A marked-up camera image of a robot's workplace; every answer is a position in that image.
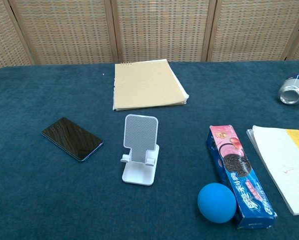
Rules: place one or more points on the black smartphone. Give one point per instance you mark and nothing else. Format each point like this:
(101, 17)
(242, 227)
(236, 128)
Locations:
(72, 138)

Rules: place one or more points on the white phone stand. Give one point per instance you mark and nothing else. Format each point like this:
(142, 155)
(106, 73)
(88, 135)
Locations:
(140, 140)

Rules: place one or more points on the tan spiral notepad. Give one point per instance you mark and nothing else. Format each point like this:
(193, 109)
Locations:
(147, 85)

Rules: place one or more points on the woven folding screen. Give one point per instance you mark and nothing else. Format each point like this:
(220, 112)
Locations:
(149, 30)

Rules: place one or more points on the blue Oreo cookie box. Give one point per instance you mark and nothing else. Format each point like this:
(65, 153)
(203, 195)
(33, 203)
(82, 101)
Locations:
(239, 175)

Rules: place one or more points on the blue ball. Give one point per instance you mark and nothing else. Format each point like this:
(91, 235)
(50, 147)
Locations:
(216, 202)

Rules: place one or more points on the dark teal tablecloth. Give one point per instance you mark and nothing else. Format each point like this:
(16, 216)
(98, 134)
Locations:
(64, 195)

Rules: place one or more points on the white and yellow book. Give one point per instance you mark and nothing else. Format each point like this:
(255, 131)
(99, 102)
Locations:
(284, 165)

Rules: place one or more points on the silver and blue can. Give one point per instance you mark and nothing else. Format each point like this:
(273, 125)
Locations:
(292, 90)

